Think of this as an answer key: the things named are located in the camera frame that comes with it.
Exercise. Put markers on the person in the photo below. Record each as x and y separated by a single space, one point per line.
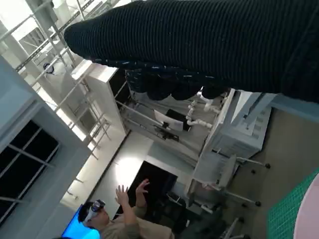
129 224

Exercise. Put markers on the blue screen monitor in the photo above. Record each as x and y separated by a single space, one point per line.
77 229

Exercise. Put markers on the blue black round device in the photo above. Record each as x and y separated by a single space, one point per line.
49 68

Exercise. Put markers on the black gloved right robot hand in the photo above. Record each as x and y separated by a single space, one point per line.
199 44

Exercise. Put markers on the metal pipe scaffold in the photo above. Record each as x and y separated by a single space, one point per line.
27 59

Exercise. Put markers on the green cutting mat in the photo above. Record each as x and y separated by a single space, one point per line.
281 214

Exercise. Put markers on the black office chair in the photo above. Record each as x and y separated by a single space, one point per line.
179 214

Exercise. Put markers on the small black monitor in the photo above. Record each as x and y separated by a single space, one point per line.
179 117

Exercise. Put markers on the white office chair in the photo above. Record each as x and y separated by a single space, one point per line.
228 171
231 229

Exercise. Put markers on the dark framed window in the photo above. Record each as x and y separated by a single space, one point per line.
22 169

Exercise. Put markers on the tall white cabinet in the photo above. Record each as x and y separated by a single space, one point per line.
99 99

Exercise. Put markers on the VR headset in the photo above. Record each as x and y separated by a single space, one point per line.
96 207

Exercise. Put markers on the pink bowl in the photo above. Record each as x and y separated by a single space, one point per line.
309 214

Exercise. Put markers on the large black screen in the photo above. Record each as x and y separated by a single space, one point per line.
154 179

